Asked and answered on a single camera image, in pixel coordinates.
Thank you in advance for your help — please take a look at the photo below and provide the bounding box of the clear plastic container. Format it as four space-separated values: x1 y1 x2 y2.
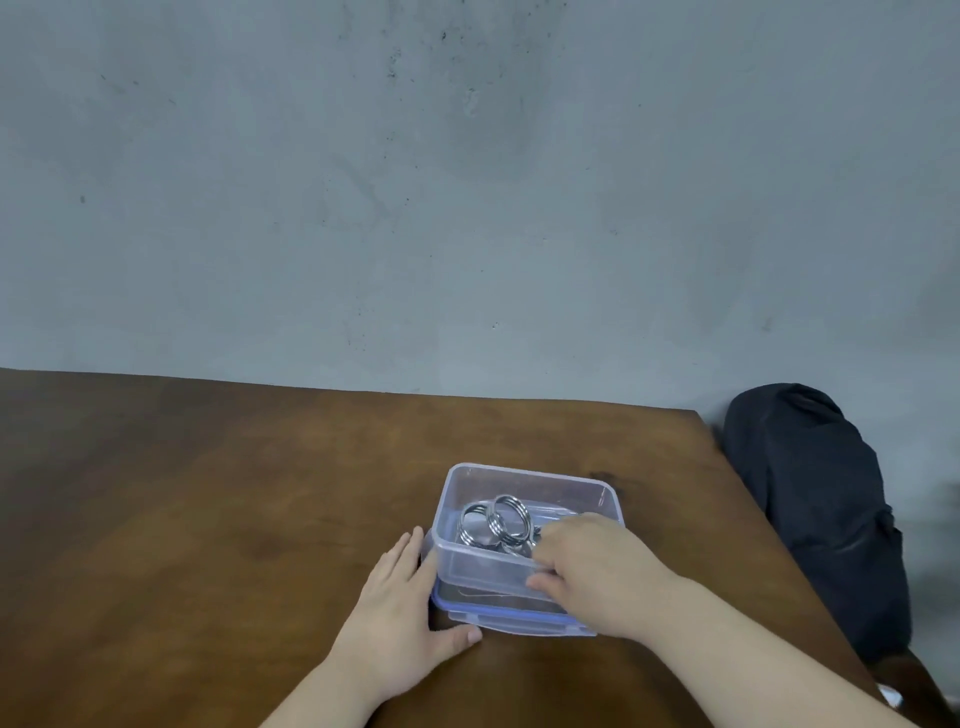
421 462 627 615

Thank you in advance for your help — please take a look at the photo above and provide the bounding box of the person's left hand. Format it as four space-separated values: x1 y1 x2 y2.
328 525 483 704

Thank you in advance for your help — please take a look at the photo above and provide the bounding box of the person's right hand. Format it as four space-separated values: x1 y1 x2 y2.
525 513 682 644

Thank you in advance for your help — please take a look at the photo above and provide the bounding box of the silver metal key ring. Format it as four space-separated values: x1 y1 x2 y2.
487 494 535 544
457 501 499 550

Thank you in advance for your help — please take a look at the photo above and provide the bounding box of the black fabric bag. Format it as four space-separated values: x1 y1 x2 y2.
722 383 914 666

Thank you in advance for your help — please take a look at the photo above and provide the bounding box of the person's right forearm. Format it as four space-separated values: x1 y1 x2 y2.
641 576 922 728

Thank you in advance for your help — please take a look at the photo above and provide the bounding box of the blue-rimmed plastic lid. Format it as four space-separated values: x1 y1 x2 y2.
430 583 599 639

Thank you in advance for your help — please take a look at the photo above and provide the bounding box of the person's left forearm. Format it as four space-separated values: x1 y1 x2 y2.
258 658 395 728

